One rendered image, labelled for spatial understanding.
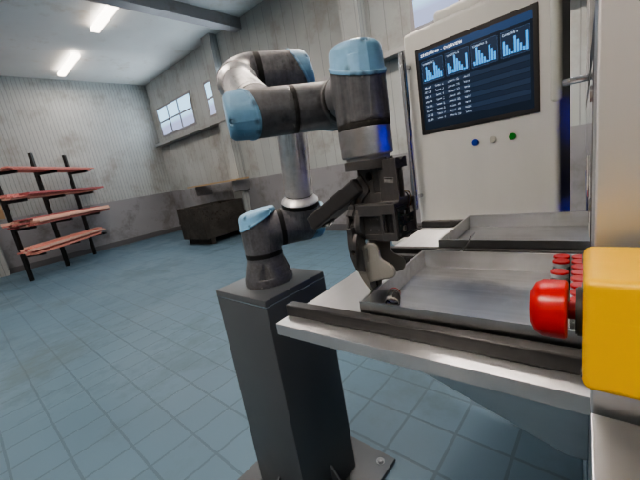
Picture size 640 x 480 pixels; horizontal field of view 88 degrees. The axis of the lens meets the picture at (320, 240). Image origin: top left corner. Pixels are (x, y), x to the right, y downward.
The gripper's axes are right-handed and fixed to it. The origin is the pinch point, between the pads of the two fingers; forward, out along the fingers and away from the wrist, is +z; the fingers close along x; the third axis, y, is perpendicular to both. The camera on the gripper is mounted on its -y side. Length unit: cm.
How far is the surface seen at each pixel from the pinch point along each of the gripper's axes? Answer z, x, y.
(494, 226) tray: 3, 54, 8
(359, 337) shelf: 3.5, -9.7, 2.9
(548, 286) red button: -10.0, -18.6, 25.1
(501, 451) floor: 91, 67, 5
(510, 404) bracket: 13.4, -2.4, 19.8
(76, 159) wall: -119, 242, -884
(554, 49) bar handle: -39, 65, 21
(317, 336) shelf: 4.1, -11.0, -3.7
